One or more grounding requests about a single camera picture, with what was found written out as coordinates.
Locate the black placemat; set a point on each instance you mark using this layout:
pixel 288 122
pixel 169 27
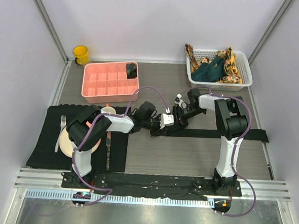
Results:
pixel 43 155

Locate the silver fork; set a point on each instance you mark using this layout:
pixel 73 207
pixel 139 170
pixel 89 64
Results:
pixel 62 126

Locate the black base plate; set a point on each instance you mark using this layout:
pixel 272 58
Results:
pixel 158 186

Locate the silver knife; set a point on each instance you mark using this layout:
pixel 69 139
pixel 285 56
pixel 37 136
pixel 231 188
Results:
pixel 108 144

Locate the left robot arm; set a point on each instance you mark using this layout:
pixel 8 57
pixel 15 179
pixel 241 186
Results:
pixel 89 126

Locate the yellow cup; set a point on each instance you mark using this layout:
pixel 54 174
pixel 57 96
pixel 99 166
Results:
pixel 81 54

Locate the white plastic basket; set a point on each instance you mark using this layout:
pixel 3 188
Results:
pixel 242 64

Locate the dark teal tie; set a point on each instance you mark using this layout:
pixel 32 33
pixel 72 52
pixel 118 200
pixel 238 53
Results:
pixel 209 73

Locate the rolled dark tie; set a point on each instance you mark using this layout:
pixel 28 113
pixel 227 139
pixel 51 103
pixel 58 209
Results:
pixel 131 70

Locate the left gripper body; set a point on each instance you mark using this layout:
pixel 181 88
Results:
pixel 153 125

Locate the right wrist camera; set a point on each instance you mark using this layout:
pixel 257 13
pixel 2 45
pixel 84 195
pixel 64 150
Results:
pixel 180 102

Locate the orange floral tie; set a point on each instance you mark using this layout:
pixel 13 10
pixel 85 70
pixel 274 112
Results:
pixel 194 62

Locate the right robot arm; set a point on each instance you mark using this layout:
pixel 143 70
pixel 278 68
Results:
pixel 233 121

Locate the pink divided organizer box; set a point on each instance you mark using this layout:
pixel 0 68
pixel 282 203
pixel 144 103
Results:
pixel 108 82

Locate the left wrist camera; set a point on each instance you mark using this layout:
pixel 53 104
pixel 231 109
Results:
pixel 166 120

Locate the orange mug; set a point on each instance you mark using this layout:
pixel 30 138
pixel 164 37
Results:
pixel 108 109

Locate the pink cream plate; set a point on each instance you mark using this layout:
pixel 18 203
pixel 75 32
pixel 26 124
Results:
pixel 65 144

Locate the yellow floral tie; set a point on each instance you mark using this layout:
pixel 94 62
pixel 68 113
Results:
pixel 232 75

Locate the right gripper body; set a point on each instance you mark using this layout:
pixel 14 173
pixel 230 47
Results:
pixel 184 114

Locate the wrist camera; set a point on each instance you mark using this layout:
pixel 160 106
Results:
pixel 166 120
pixel 180 102

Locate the black tie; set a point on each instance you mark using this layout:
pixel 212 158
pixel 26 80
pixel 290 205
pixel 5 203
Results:
pixel 253 134

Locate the slotted cable duct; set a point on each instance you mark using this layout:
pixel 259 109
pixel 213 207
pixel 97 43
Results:
pixel 76 196

